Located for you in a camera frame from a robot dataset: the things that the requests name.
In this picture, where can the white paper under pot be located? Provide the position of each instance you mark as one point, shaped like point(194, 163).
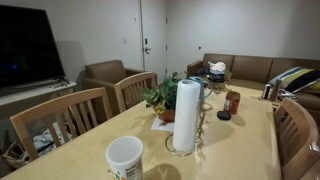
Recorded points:
point(161, 125)

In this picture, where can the white plastic cup container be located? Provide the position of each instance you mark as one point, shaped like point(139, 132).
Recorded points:
point(124, 156)

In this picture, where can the metal paper towel holder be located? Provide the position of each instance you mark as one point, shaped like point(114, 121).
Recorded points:
point(176, 151)

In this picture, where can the red sauce glass jar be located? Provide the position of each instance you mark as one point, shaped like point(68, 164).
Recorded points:
point(232, 102)

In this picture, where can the wicker basket on floor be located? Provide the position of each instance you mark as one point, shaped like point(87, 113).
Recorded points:
point(15, 155)

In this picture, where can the black jar lid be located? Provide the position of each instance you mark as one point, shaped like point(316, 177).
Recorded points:
point(223, 115)

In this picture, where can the black flat screen television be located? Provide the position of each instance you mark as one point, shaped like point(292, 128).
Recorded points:
point(28, 50)

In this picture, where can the white door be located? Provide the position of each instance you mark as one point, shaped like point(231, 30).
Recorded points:
point(153, 21)

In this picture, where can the tissue box on table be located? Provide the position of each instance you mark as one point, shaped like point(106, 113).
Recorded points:
point(216, 71)

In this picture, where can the brown leather sofa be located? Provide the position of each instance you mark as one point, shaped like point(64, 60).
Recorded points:
point(252, 71)

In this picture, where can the near left wooden chair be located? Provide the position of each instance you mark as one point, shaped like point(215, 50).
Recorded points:
point(66, 117)

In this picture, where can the green potted plant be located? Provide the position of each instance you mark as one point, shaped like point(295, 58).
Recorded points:
point(162, 99)

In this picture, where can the white paper towel roll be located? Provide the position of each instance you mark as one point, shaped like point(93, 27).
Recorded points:
point(188, 91)

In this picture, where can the teal watering can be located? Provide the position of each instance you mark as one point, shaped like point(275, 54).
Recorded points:
point(203, 85)

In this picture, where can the brown leather armchair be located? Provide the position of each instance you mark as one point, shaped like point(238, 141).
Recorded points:
point(107, 74)

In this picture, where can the striped throw pillow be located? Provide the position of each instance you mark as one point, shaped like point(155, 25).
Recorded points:
point(299, 79)

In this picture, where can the right wooden chair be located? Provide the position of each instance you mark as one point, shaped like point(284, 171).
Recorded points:
point(297, 138)

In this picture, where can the white tv stand shelf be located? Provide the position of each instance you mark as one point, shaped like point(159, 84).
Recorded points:
point(4, 100)

